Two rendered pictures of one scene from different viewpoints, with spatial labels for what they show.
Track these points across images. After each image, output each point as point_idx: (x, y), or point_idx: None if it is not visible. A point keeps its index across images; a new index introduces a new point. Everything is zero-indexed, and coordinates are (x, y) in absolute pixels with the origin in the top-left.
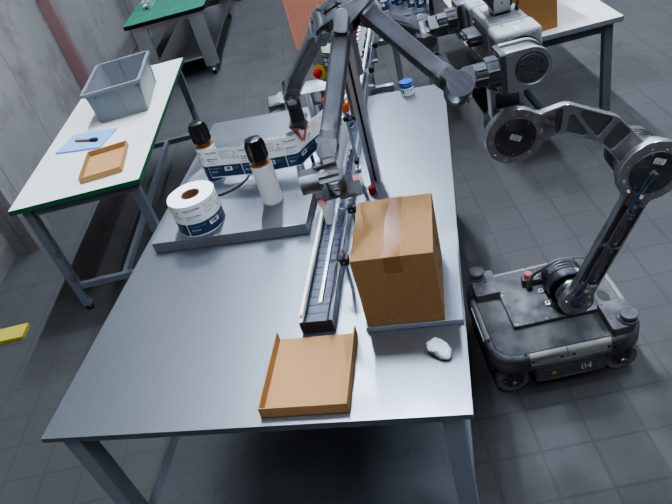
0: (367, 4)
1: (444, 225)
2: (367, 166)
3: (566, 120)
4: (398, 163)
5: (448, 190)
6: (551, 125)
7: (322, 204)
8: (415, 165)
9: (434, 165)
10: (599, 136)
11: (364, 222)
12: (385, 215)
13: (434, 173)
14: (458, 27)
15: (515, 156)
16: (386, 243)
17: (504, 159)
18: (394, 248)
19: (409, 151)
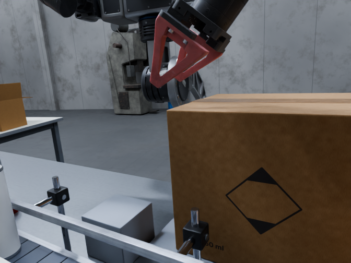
0: None
1: (156, 186)
2: None
3: (194, 76)
4: (8, 184)
5: (107, 173)
6: (191, 78)
7: (207, 50)
8: (35, 178)
9: (58, 170)
10: (200, 94)
11: (241, 108)
12: (238, 102)
13: (69, 173)
14: (92, 2)
15: (184, 102)
16: (329, 102)
17: (180, 103)
18: (350, 99)
19: (8, 175)
